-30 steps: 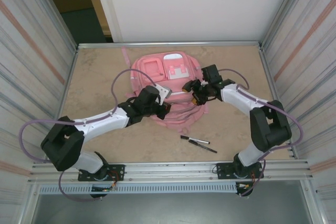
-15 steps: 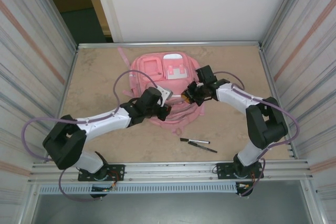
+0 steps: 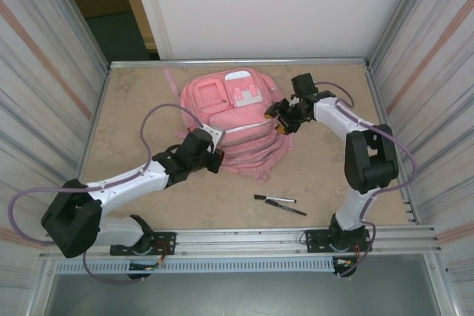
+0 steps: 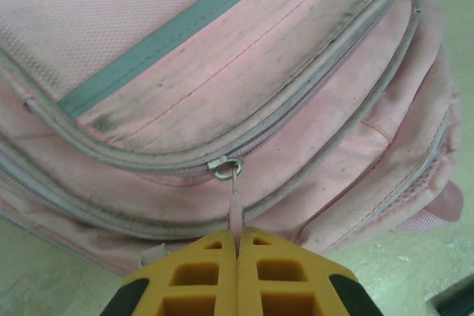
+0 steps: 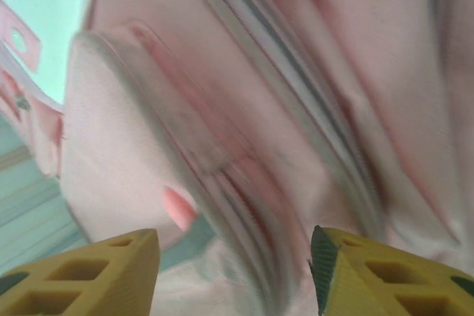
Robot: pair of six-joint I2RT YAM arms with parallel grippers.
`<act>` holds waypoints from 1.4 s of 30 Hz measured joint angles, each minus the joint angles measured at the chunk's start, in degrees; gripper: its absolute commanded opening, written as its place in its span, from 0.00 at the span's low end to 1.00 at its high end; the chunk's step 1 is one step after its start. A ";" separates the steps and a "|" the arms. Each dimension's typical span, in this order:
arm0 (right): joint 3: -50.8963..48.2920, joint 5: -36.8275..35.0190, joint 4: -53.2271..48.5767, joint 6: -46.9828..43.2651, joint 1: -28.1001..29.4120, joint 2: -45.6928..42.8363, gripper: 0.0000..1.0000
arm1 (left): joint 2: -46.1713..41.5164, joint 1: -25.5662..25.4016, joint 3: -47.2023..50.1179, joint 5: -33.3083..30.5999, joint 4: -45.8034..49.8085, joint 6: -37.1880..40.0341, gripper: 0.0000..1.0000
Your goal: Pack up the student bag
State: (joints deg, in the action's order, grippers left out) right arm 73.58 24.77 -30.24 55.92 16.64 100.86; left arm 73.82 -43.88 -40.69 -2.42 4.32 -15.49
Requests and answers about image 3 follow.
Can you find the pink school backpack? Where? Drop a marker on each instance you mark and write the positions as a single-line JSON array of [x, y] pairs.
[[244, 146]]

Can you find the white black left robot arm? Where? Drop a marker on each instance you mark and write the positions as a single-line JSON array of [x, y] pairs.
[[74, 220]]

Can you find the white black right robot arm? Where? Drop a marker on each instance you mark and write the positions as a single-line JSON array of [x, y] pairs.
[[370, 168]]

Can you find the black marker with white label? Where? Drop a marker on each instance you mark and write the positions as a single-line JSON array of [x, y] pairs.
[[276, 198]]

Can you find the thin black pen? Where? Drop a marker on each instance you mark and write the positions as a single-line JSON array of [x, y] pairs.
[[286, 208]]

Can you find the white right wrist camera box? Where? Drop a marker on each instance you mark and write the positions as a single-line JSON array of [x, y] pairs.
[[294, 100]]

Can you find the short aluminium frame rail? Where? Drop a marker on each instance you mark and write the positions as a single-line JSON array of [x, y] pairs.
[[314, 61]]

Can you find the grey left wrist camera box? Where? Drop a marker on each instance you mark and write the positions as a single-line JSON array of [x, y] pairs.
[[215, 134]]

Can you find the long aluminium side rail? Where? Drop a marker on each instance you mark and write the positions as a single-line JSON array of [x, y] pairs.
[[379, 109], [99, 107]]

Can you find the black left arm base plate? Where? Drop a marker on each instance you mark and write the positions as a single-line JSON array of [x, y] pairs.
[[166, 242]]

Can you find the wide aluminium rail with arm bases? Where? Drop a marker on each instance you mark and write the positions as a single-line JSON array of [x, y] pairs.
[[240, 242]]

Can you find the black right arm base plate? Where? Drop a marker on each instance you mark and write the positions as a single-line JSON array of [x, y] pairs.
[[314, 240]]

